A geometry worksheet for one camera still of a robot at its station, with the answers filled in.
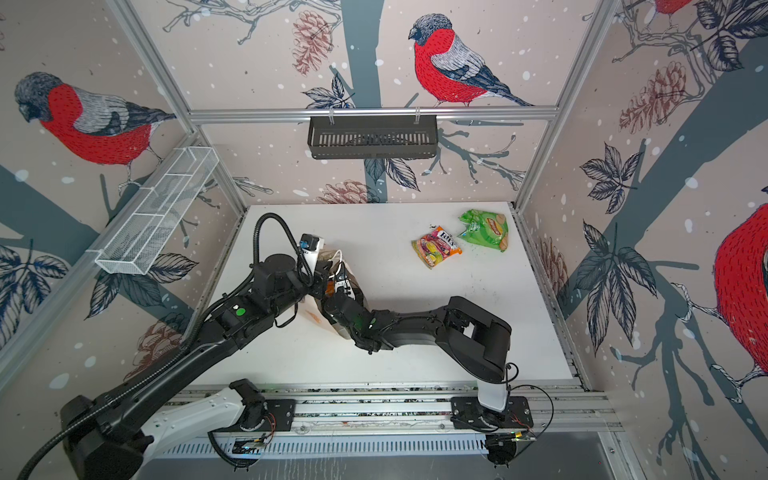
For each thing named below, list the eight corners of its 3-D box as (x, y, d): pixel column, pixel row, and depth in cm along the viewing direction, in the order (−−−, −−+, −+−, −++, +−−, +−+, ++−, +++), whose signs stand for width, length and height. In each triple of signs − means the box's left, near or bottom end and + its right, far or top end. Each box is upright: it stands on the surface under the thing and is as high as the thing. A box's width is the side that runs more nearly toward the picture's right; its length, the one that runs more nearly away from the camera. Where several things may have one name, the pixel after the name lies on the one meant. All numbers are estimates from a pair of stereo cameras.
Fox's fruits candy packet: (430, 270, 103) (431, 265, 100) (409, 245, 110) (409, 240, 107) (461, 252, 108) (463, 247, 106) (439, 229, 115) (440, 224, 113)
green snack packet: (461, 251, 109) (466, 235, 102) (456, 225, 117) (460, 209, 110) (509, 251, 109) (517, 235, 102) (501, 225, 117) (507, 209, 110)
